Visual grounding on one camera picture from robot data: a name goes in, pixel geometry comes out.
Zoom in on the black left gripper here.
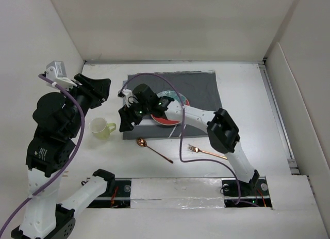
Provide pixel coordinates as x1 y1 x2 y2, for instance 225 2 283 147
63 72 112 136

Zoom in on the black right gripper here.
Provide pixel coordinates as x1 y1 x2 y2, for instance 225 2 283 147
119 99 151 133

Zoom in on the copper spoon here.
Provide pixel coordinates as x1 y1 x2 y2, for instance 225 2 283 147
136 138 174 164

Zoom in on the pale yellow mug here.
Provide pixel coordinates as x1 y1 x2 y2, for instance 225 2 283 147
89 118 117 140

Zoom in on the teal and red plate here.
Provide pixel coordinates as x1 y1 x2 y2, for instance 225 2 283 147
151 90 190 126

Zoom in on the grey cloth placemat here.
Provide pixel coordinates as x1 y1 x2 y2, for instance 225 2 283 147
123 70 222 140

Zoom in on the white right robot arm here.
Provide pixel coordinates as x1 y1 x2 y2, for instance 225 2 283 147
118 84 259 195

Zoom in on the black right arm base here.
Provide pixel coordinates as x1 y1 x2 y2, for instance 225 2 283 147
220 177 272 208

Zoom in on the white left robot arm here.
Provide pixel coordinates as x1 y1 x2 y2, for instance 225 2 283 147
11 74 115 238

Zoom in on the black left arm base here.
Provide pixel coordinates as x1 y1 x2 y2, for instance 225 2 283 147
88 179 131 209

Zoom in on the copper fork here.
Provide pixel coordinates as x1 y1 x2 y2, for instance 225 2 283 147
188 145 227 160

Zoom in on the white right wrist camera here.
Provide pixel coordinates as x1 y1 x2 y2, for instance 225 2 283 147
118 88 133 107

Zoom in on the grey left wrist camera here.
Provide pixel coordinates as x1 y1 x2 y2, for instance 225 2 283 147
46 60 67 81

